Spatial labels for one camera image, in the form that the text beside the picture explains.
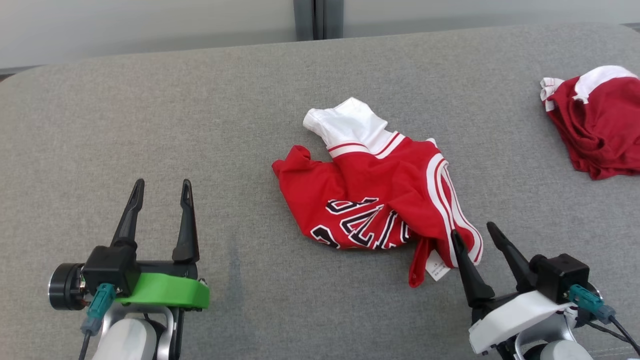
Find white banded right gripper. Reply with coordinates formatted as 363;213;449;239
451;221;577;356

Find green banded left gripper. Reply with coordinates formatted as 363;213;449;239
111;178;211;312

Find red jersey shirt white sleeves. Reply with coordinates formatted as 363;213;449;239
271;96;484;289

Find red shorts white trim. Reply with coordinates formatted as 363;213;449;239
539;65;640;181

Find teal plug left camera cable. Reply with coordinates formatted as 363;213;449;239
79;283;117;360

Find teal plug camera cable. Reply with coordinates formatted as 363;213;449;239
568;284;640;353
79;283;117;360

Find teal plug right camera cable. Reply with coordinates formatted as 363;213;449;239
568;284;640;353

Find grey aluminium frame post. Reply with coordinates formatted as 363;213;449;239
292;0;346;42

